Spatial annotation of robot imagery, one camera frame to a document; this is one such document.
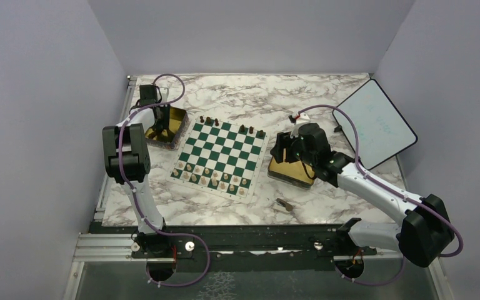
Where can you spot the white tablet whiteboard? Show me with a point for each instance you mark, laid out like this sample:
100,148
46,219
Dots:
371,122

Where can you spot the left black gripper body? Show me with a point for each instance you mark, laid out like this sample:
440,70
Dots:
162,122

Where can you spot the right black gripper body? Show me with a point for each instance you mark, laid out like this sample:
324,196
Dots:
293,149

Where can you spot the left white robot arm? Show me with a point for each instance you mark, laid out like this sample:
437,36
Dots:
127,161

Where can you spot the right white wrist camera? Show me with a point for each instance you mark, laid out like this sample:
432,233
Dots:
298,119

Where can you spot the green and white chessboard mat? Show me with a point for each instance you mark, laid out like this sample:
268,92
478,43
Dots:
223,145

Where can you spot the aluminium frame rail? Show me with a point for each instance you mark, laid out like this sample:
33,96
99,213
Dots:
102,245

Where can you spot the empty gold tin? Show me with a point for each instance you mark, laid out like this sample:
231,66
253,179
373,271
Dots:
286,167

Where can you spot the light wooden chess pieces row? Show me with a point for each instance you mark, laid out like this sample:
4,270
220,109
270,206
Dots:
223,178

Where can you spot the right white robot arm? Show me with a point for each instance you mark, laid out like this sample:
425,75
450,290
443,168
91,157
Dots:
420,230

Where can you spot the gold tin with dark pieces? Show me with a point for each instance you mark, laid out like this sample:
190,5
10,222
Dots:
170,124

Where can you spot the small wooden piece on table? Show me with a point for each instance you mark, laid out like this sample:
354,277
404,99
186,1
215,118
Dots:
283,206

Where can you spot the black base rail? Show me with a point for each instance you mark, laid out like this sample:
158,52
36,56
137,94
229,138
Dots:
242,248

